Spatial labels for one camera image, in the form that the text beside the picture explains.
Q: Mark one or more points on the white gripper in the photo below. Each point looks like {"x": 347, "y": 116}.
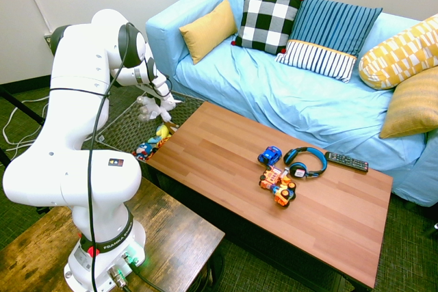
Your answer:
{"x": 161, "y": 87}

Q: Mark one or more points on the white fluffy stuffed toy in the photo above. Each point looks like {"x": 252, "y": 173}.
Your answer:
{"x": 163, "y": 109}

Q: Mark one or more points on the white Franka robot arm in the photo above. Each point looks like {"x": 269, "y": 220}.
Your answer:
{"x": 68, "y": 73}

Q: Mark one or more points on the grey woven basket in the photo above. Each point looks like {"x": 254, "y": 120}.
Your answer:
{"x": 123, "y": 124}

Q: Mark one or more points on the blue toy car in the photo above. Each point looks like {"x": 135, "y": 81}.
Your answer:
{"x": 269, "y": 154}

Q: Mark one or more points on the orange toy fire truck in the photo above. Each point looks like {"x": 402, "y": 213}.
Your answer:
{"x": 272, "y": 176}

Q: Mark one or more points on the yellow orange toy truck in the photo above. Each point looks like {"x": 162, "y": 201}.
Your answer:
{"x": 284, "y": 194}

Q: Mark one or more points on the yellow and blue plush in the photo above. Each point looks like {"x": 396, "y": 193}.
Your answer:
{"x": 163, "y": 131}

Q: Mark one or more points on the orange flame pattern plush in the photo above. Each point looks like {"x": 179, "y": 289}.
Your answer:
{"x": 165, "y": 140}

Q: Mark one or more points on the blue and red hero plush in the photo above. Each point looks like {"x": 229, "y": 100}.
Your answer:
{"x": 143, "y": 152}

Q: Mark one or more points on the plain yellow pillow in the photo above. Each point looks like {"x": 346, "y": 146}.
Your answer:
{"x": 208, "y": 30}

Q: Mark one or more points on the wooden coffee table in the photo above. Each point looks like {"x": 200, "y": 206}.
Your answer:
{"x": 222, "y": 158}

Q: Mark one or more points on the light blue sofa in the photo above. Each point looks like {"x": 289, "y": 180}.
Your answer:
{"x": 273, "y": 93}

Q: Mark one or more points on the black white checkered pillow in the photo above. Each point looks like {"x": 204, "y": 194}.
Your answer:
{"x": 267, "y": 22}

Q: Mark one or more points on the black tripod leg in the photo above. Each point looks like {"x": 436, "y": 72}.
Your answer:
{"x": 20, "y": 104}

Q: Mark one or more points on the dark wood robot stand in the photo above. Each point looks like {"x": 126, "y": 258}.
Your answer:
{"x": 178, "y": 234}

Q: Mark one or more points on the blue black headphones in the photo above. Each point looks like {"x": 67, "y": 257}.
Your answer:
{"x": 320, "y": 162}

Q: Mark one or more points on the blue striped pillow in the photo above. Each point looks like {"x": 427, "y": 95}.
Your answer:
{"x": 328, "y": 28}

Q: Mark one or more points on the black remote control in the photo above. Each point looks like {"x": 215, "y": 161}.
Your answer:
{"x": 345, "y": 161}

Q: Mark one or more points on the yellow white patterned bolster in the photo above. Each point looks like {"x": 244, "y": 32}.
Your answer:
{"x": 397, "y": 57}

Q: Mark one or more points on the yellow ribbed pillow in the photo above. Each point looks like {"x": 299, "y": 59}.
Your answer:
{"x": 414, "y": 104}

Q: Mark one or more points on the wall outlet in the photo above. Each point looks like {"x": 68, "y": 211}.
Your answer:
{"x": 48, "y": 41}

